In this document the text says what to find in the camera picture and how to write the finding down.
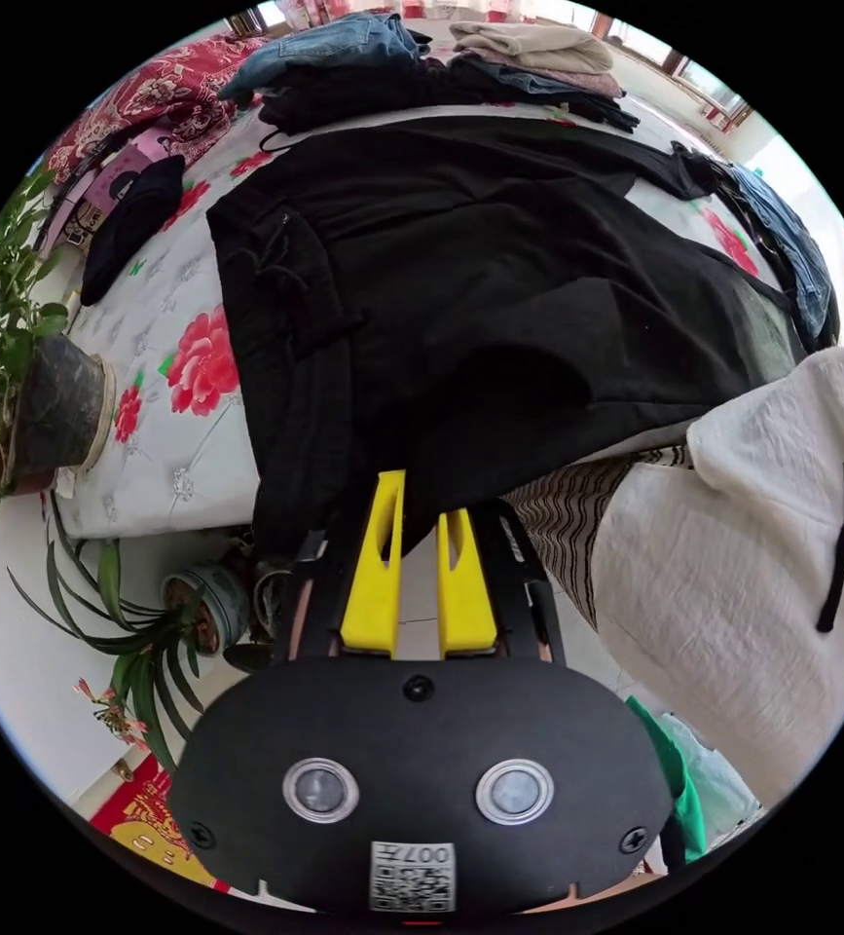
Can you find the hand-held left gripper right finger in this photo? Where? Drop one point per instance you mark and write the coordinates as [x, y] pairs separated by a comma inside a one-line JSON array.
[[465, 606]]

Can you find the red and yellow floor mat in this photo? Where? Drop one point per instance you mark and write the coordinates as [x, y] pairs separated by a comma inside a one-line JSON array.
[[140, 811]]

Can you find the leafy plant in dark pot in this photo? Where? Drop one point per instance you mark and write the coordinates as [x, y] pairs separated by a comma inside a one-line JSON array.
[[56, 402]]

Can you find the green bag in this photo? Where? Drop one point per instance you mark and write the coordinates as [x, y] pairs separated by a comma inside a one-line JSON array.
[[681, 781]]

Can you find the bed with floral sheet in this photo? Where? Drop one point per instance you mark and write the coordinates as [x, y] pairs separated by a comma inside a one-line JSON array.
[[173, 445]]

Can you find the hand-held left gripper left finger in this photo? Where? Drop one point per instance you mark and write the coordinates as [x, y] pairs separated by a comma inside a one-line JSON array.
[[372, 584]]

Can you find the window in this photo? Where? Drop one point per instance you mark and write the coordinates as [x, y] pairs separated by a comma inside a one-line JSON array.
[[684, 66]]

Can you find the person's body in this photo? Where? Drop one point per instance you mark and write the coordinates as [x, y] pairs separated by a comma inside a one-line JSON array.
[[713, 584]]

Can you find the black folded garment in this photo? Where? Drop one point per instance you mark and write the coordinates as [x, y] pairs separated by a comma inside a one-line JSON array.
[[133, 226]]

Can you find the red patterned quilt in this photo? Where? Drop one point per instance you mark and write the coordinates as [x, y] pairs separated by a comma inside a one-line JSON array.
[[166, 95]]

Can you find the long-leaved plant in glazed pot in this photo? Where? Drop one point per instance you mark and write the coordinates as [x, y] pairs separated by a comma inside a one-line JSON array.
[[202, 599]]

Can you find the pile of clothes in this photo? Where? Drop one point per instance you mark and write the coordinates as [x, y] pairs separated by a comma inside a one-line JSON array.
[[363, 66], [794, 241]]

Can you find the pink carton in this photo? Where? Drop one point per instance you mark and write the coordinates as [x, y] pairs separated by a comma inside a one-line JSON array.
[[111, 179]]

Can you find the black long pants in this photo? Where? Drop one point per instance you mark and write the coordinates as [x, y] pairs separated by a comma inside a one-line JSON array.
[[480, 292]]

